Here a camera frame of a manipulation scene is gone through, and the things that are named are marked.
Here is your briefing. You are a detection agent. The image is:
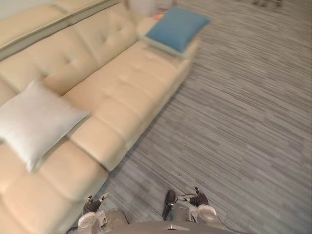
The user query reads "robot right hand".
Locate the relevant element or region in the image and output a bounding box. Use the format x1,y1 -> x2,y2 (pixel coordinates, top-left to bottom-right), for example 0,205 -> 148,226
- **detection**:
189,187 -> 209,206

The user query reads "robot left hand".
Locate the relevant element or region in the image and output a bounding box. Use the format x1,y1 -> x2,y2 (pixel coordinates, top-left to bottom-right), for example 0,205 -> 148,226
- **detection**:
82,192 -> 109,214

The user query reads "silver robot left leg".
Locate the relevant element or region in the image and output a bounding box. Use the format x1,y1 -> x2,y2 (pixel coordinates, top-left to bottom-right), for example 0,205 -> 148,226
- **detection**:
104,211 -> 130,226

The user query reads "dark robot right foot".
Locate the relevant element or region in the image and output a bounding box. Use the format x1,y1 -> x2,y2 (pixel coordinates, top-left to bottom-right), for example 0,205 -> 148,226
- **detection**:
162,189 -> 176,219

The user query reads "grey robot torso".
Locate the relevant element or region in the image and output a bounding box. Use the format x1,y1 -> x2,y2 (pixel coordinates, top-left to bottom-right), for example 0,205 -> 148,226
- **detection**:
104,220 -> 247,234

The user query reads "light grey square cushion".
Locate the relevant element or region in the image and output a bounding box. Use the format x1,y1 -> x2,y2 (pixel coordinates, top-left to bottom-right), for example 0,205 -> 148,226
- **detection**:
0,79 -> 91,173

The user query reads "cream leather sofa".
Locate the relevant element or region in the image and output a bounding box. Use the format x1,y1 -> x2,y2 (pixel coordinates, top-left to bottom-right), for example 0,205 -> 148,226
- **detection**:
0,0 -> 203,234

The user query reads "blue square cushion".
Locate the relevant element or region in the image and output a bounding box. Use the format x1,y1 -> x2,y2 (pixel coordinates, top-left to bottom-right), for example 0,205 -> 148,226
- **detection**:
145,6 -> 212,53

